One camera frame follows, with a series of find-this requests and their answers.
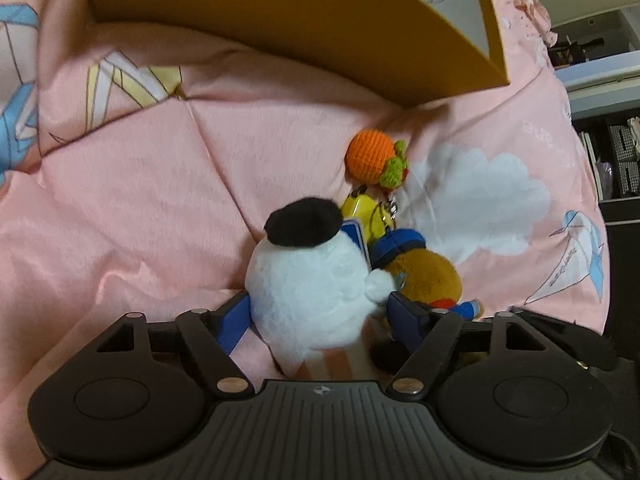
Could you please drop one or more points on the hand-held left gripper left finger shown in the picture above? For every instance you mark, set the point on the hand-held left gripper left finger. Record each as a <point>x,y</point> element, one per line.
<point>235,326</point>

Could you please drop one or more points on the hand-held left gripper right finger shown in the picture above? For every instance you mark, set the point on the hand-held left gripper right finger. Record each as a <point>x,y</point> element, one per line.
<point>405,321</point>

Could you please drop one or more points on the white plush toy black hat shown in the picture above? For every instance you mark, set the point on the white plush toy black hat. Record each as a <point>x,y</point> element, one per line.
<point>300,285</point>

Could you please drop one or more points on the orange cardboard box white inside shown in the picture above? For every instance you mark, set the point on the orange cardboard box white inside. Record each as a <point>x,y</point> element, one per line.
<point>300,20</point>

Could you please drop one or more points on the brown plush toy blue hat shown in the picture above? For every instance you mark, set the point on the brown plush toy blue hat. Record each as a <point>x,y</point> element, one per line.
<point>430,280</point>

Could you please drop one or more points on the blue and white card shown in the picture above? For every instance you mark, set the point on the blue and white card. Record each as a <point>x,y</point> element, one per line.
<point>356,234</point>

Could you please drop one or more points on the pink printed blanket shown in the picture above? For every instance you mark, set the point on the pink printed blanket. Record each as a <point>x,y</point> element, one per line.
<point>125,185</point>

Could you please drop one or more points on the dark shelf unit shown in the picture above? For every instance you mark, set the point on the dark shelf unit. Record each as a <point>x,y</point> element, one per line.
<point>620,170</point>

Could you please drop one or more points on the white cabinet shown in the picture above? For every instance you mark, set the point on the white cabinet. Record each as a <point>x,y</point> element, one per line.
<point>600,87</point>

